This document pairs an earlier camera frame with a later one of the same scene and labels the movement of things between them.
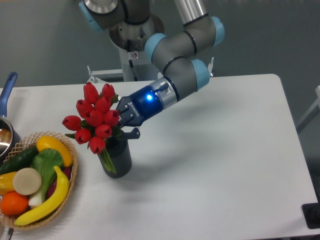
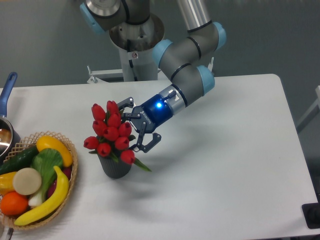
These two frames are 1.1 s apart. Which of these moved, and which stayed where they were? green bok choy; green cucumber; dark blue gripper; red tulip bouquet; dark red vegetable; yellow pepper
Moved: dark blue gripper; red tulip bouquet
Stayed: yellow pepper; green cucumber; green bok choy; dark red vegetable
